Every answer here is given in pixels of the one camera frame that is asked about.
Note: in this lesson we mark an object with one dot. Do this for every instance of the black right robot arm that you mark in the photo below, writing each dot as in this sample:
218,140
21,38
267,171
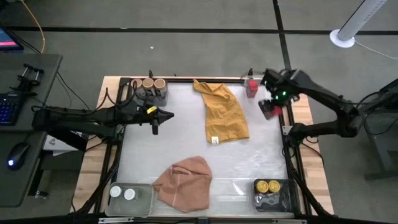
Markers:
323,93

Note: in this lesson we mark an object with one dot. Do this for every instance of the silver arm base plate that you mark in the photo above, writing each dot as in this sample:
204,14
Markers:
287,129

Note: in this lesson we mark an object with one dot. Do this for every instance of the smoky grey plastic bin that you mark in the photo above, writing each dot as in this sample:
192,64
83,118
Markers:
160,100

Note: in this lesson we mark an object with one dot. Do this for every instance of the black equipment stand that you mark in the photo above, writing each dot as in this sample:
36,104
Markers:
382,149

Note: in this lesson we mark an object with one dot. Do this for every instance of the black computer mouse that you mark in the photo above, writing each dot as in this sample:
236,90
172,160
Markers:
18,154

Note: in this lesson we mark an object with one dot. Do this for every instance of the mustard yellow cloth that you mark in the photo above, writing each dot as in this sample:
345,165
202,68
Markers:
224,115

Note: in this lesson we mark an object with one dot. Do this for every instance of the white pole with round base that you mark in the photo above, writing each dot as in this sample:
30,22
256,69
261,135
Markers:
342,42

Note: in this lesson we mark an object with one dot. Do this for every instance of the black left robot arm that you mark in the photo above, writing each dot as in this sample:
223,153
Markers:
77,116

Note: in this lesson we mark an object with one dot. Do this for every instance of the white table mat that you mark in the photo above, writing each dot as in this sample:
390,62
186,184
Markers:
186,137

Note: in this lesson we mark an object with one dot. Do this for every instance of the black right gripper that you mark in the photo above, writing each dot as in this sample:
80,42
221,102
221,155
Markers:
280,84

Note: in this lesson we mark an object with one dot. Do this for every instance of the black table clamp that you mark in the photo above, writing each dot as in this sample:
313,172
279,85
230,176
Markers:
250,72
151,74

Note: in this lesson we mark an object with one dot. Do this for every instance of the computer monitor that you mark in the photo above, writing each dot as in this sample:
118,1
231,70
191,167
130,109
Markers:
7,40

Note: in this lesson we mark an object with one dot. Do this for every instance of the yellow tape tag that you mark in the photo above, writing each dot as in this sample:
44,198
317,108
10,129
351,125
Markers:
152,109

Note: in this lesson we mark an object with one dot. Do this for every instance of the black plastic bin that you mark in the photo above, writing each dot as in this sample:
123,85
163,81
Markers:
276,202

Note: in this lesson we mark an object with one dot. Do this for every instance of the black aluminium table frame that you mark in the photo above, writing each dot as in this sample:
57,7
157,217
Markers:
217,80

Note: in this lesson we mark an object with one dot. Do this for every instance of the black desk clamp stand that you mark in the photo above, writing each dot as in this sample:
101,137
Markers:
28,82

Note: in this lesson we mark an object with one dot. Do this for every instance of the pink woven cloth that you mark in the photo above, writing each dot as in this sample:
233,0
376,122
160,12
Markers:
183,186

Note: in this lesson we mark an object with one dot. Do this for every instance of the clear plastic bin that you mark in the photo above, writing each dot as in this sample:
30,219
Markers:
136,208

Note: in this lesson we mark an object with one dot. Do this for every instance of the white box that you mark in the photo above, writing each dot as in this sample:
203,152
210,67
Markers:
59,147

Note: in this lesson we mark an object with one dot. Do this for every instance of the yellow-lid seasoning jar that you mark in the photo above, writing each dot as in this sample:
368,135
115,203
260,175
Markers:
262,186
274,186

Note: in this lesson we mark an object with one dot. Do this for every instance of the black backlit keyboard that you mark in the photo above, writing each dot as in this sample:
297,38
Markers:
7,109

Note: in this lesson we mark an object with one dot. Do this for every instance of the grey desk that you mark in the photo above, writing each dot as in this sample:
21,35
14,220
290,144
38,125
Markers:
40,77

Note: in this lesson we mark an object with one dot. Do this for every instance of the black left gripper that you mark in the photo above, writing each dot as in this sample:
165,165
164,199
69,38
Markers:
140,114

